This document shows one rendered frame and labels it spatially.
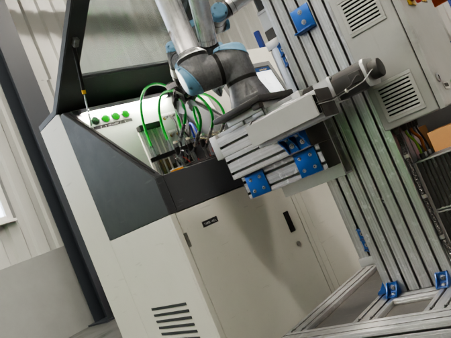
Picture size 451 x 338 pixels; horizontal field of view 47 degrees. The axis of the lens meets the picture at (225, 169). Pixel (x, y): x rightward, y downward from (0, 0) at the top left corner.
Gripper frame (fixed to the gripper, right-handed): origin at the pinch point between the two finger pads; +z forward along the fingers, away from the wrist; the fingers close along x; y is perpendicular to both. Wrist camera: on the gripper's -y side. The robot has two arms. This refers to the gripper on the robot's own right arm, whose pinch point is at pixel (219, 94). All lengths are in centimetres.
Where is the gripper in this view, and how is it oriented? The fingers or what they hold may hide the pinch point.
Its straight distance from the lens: 238.3
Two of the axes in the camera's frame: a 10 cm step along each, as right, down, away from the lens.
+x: 7.1, -2.6, 6.5
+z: 3.9, 9.2, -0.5
